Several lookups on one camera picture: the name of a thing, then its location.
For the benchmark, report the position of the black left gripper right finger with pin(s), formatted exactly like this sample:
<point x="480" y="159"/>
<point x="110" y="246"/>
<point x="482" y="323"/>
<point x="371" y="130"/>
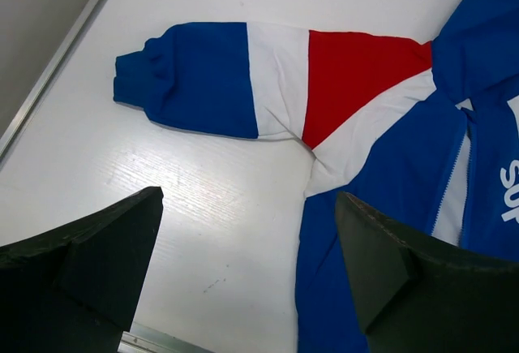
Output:
<point x="415" y="293"/>

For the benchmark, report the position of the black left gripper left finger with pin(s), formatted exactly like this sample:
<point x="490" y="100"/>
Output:
<point x="76" y="288"/>

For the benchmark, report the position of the blue white red hooded jacket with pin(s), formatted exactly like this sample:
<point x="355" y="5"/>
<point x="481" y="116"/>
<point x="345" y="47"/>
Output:
<point x="427" y="133"/>

